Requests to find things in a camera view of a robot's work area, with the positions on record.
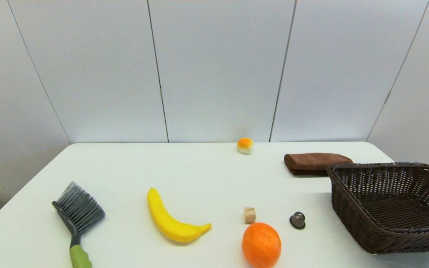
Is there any orange fruit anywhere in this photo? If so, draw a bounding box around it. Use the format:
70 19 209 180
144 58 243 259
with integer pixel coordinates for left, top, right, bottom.
242 222 282 268

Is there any orange and white toy bun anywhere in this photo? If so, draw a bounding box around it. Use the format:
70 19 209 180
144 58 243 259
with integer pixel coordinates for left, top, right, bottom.
237 137 254 154

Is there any yellow banana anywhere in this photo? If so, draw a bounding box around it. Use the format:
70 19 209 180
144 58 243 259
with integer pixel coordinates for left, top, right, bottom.
147 188 212 243

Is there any folded brown cloth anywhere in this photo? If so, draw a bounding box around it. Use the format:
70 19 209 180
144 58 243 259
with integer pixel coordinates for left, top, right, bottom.
284 153 353 176

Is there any dark brown wicker basket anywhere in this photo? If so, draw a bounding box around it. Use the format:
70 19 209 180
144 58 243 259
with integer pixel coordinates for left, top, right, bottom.
327 162 429 255

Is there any grey brush with green handle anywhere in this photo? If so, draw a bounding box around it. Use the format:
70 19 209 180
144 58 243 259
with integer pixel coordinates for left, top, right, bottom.
52 182 106 268

